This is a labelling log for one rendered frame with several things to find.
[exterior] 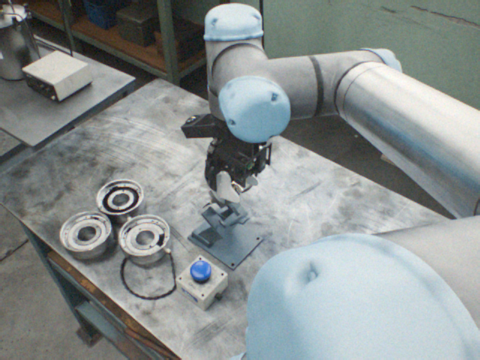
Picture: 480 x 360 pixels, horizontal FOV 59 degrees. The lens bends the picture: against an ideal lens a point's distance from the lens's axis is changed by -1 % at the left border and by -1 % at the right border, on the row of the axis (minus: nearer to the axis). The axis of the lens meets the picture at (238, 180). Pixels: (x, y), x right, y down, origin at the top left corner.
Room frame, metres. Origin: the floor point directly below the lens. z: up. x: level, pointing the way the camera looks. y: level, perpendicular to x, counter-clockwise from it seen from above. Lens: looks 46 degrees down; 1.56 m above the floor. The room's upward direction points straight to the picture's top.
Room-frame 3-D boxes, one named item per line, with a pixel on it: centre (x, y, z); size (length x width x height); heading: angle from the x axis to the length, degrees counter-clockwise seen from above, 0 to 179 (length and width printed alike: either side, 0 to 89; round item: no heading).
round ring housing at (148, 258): (0.53, 0.19, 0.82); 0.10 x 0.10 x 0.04
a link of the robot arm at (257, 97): (0.44, -0.03, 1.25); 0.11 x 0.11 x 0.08; 11
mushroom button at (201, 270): (0.43, 0.07, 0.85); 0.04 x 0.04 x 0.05
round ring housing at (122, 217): (0.64, 0.26, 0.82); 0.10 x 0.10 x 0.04
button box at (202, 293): (0.43, 0.07, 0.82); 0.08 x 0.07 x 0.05; 52
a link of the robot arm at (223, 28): (0.53, 0.01, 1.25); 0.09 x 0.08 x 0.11; 11
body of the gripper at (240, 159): (0.53, 0.00, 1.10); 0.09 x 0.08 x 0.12; 51
